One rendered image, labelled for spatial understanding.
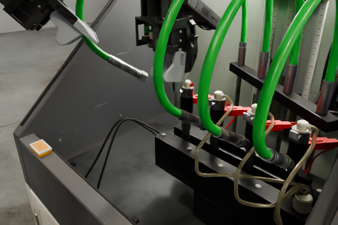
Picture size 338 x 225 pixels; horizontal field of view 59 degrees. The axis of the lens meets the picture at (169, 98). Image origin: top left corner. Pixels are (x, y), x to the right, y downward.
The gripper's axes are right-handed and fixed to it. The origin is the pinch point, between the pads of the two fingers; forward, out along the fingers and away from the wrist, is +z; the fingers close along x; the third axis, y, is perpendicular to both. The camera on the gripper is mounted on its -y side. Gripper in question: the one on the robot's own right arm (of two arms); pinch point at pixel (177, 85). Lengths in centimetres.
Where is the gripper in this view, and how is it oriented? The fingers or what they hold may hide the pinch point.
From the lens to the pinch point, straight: 59.3
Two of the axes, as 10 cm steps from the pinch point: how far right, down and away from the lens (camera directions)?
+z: 0.0, 9.1, 4.2
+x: 7.0, 3.0, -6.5
